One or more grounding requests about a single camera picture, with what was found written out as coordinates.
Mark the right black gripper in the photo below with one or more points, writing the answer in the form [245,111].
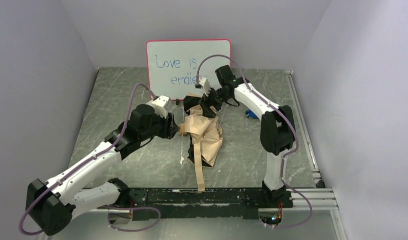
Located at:
[207,101]

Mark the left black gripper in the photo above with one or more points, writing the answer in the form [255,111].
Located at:
[171,125]

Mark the beige and black umbrella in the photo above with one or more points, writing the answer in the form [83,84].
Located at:
[205,137]

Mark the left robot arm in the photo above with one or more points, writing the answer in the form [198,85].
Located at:
[97,159]

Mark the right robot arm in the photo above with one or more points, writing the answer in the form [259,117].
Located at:
[277,129]

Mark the blue and black stapler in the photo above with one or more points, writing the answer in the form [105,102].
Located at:
[250,114]

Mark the red framed whiteboard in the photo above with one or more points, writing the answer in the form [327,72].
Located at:
[174,65]

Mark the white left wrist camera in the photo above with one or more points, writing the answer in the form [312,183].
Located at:
[160,105]

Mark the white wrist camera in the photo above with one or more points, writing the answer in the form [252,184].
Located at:
[204,84]
[160,105]

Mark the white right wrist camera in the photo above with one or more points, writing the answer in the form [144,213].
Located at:
[204,84]

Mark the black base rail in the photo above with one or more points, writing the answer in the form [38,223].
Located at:
[184,203]

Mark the aluminium frame rail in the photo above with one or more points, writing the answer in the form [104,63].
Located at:
[305,199]

